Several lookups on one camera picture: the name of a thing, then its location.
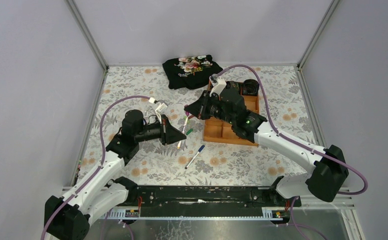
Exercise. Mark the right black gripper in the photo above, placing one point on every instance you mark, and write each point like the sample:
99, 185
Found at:
205, 106

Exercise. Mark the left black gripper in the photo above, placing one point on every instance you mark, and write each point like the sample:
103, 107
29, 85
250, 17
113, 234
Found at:
164, 129

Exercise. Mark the white pen magenta cap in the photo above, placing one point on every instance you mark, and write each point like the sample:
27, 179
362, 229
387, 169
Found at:
183, 130

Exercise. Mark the white pen blue cap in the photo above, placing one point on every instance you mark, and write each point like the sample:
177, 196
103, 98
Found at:
193, 158

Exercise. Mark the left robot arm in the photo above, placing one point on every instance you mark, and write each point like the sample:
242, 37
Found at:
70, 216

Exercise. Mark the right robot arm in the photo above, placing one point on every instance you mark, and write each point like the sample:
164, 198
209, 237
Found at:
325, 167

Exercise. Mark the orange wooden compartment tray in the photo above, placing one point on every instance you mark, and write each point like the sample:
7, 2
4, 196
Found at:
218, 131

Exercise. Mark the floral patterned table mat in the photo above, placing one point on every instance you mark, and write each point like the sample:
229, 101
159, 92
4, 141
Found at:
218, 164

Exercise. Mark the black floral folded shirt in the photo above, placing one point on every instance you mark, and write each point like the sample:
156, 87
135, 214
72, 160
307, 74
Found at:
190, 72

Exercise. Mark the rolled black belt top middle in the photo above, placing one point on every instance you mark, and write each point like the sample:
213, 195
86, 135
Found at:
234, 85

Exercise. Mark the rolled black belt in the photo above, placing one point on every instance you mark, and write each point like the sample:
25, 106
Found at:
250, 87
234, 85

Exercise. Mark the rolled black belt top right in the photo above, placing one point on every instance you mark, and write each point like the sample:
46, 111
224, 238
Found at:
250, 87

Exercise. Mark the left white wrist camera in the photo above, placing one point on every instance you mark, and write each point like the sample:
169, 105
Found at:
160, 107

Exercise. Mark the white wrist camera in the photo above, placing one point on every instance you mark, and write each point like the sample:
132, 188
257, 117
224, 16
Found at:
160, 107
218, 85

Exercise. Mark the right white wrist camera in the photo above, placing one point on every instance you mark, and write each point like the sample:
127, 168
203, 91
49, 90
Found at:
218, 85

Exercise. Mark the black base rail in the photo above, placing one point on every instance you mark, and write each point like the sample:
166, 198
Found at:
206, 201

